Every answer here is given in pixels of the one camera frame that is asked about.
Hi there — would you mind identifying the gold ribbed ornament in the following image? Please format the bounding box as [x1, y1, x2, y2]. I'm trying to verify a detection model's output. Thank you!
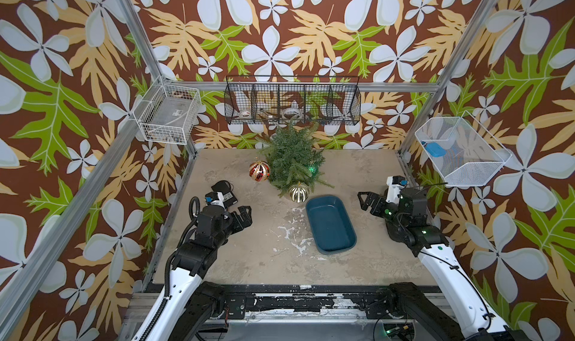
[288, 182, 310, 203]

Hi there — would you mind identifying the teal plastic tray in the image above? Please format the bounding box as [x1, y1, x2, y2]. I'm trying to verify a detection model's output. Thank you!
[305, 195, 357, 255]

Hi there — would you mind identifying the black wire basket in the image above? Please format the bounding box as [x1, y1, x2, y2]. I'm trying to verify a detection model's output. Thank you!
[223, 75, 362, 125]

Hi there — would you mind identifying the blue object in mesh basket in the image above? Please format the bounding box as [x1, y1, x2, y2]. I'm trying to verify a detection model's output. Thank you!
[424, 143, 447, 158]

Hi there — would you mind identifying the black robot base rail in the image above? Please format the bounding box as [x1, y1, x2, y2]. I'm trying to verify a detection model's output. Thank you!
[134, 283, 428, 322]

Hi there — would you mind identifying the white mesh basket right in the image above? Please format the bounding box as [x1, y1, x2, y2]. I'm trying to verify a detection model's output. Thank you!
[415, 112, 512, 188]

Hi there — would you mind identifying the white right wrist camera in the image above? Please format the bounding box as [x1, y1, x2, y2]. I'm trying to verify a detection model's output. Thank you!
[386, 176, 407, 204]

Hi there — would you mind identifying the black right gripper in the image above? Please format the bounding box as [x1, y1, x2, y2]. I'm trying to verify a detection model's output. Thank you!
[358, 190, 409, 232]

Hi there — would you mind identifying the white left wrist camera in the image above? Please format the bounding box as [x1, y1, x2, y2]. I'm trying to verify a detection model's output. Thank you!
[205, 191, 226, 209]

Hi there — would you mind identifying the red and gold ornament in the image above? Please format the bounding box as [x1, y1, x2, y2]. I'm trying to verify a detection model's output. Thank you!
[249, 161, 271, 182]

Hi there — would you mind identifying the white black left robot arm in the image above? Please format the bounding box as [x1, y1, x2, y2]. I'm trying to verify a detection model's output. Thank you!
[132, 197, 252, 340]

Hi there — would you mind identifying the small green christmas tree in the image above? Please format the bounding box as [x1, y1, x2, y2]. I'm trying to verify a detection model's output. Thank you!
[258, 123, 332, 197]

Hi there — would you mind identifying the black power adapter box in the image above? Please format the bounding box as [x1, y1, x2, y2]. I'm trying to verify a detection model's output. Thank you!
[211, 180, 238, 209]

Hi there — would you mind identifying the white wire basket left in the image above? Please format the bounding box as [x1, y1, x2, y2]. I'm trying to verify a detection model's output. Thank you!
[133, 78, 202, 146]

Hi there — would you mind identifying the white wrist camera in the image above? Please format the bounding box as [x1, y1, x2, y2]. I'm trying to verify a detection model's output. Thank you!
[205, 191, 226, 209]
[386, 176, 407, 204]

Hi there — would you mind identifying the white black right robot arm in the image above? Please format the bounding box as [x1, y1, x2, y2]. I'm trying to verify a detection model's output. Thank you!
[357, 188, 528, 340]

